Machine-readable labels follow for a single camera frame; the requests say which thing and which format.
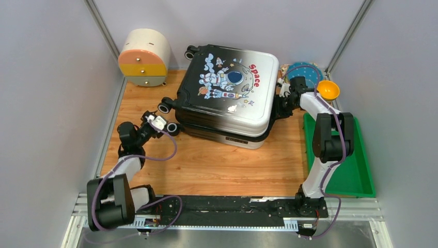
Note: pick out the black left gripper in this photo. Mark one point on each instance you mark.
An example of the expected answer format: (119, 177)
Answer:
(145, 122)

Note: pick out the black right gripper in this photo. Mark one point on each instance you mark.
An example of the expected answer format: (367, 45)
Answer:
(279, 113)

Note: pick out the astronaut print suitcase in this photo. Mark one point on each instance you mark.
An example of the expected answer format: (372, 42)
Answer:
(226, 95)

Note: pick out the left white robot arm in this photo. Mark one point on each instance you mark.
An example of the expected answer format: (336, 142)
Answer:
(110, 200)

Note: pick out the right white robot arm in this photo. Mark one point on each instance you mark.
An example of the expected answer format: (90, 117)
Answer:
(333, 136)

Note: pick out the floral placemat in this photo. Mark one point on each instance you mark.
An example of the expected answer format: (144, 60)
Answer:
(284, 70)

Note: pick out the cream mini drawer cabinet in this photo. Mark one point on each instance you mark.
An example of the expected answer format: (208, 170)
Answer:
(144, 58)

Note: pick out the teal dotted plate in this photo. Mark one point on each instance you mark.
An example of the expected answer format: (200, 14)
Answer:
(306, 70)

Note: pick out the orange bowl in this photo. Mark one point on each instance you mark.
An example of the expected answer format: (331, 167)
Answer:
(328, 90)

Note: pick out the green plastic tray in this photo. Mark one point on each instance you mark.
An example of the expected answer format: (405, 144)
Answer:
(353, 177)

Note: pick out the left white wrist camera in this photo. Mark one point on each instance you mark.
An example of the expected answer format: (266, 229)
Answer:
(157, 122)

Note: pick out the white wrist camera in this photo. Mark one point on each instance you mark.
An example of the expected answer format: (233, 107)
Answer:
(284, 88)
(157, 122)

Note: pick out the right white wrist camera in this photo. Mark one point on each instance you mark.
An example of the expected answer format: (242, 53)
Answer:
(284, 88)

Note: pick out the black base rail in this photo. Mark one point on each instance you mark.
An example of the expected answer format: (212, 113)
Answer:
(233, 211)

